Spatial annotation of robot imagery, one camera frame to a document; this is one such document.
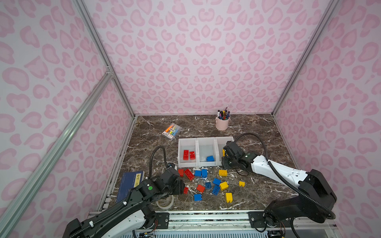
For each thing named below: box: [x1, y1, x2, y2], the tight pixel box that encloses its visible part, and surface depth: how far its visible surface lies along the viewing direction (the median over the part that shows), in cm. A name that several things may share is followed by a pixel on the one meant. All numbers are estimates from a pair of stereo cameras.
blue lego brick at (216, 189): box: [212, 184, 220, 196], surface depth 84 cm
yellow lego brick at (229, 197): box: [225, 192, 233, 203], surface depth 80 cm
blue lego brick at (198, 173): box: [194, 170, 202, 177], surface depth 90 cm
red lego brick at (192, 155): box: [189, 151, 196, 160], surface depth 96 cm
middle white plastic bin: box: [196, 136, 219, 168], surface depth 97 cm
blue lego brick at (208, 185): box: [205, 181, 212, 190], surface depth 86 cm
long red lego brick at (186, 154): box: [183, 149, 190, 161], surface depth 97 cm
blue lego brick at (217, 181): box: [212, 178, 222, 186], surface depth 88 cm
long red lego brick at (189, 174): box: [184, 168, 195, 181], surface depth 89 cm
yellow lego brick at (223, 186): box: [219, 181, 229, 191], surface depth 84 cm
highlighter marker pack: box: [161, 122, 183, 141], surface depth 111 cm
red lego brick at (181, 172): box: [178, 169, 185, 178], surface depth 90 cm
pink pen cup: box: [215, 116, 231, 131], surface depth 108 cm
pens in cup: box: [217, 104, 231, 120], surface depth 106 cm
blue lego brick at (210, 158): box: [205, 155, 215, 162], surface depth 95 cm
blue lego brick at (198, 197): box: [193, 193, 203, 202], surface depth 82 cm
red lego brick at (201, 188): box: [196, 184, 206, 193], surface depth 85 cm
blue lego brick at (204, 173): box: [201, 169, 208, 179], surface depth 91 cm
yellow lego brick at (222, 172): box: [218, 169, 228, 177], surface depth 91 cm
